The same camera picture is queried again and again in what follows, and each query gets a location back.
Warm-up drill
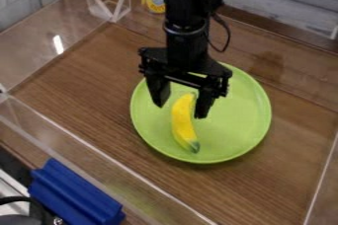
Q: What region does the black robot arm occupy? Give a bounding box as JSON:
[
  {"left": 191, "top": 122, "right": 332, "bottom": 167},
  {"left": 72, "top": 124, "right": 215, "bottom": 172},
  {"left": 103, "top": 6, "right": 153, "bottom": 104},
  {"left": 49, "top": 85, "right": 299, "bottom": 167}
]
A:
[{"left": 139, "top": 0, "right": 232, "bottom": 118}]

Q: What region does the black cable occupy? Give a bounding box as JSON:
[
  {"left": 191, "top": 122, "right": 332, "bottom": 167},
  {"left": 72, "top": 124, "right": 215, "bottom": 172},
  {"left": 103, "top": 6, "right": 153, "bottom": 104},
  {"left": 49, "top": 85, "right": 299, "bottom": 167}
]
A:
[{"left": 0, "top": 195, "right": 33, "bottom": 206}]

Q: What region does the clear acrylic enclosure wall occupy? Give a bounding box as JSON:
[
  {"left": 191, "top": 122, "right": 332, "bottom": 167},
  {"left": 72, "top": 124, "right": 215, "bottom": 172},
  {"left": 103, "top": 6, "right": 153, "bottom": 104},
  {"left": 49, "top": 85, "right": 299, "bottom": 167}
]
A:
[{"left": 4, "top": 8, "right": 338, "bottom": 225}]

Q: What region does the blue plastic clamp block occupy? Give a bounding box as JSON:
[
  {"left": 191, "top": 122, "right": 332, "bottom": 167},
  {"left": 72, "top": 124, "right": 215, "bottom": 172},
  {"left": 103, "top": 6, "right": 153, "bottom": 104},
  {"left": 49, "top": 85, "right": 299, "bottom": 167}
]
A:
[{"left": 29, "top": 159, "right": 125, "bottom": 225}]

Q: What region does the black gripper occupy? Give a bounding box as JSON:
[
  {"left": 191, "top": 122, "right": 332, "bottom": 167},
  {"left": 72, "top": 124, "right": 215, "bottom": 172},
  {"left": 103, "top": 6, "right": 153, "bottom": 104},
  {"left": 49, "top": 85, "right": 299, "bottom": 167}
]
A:
[{"left": 139, "top": 47, "right": 232, "bottom": 118}]

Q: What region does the yellow banana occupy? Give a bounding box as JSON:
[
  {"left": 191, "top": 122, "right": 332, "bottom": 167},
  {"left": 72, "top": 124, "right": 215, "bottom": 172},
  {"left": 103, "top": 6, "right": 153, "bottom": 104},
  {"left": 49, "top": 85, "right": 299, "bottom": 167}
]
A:
[{"left": 169, "top": 93, "right": 200, "bottom": 153}]

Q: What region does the green plate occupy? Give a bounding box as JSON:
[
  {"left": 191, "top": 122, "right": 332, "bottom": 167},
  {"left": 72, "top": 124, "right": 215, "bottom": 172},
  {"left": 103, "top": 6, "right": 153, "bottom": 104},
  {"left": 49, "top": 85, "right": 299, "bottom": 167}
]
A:
[{"left": 129, "top": 66, "right": 272, "bottom": 164}]

